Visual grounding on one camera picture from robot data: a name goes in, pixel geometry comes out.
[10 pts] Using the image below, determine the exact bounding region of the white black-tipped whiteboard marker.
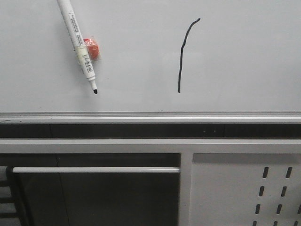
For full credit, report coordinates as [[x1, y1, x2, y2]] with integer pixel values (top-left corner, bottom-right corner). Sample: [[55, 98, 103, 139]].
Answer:
[[57, 0, 98, 94]]

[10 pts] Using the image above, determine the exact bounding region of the white metal stand frame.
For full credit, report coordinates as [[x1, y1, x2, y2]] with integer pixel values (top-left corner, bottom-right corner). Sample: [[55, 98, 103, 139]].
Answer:
[[0, 139, 301, 226]]

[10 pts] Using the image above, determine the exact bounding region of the white horizontal metal rod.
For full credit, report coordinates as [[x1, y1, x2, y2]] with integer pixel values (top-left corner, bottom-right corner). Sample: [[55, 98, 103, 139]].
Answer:
[[12, 167, 181, 174]]

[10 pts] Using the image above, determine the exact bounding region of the red round magnet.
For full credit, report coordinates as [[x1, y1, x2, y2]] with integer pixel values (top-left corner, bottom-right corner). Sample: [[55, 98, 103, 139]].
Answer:
[[84, 37, 101, 61]]

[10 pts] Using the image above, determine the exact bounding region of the white perforated pegboard panel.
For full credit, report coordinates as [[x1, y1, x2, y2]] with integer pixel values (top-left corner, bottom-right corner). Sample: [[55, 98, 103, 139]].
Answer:
[[190, 153, 301, 226]]

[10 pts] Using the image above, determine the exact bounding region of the white whiteboard with aluminium frame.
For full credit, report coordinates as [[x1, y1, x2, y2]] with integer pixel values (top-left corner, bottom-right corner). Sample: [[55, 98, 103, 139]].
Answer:
[[0, 0, 301, 124]]

